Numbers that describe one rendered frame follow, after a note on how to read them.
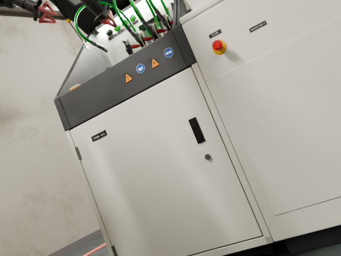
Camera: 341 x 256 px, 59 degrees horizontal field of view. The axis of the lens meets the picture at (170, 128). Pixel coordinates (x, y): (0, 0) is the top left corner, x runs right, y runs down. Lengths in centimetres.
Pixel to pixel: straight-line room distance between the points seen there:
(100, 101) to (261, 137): 70
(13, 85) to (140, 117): 270
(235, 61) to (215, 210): 56
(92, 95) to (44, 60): 276
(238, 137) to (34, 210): 266
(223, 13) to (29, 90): 297
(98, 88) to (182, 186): 56
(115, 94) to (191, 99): 34
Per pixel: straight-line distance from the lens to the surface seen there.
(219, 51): 117
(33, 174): 352
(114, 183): 136
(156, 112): 123
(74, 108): 145
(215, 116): 115
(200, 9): 123
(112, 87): 133
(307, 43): 114
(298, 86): 112
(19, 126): 363
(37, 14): 168
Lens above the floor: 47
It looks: 6 degrees up
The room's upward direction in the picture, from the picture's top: 22 degrees counter-clockwise
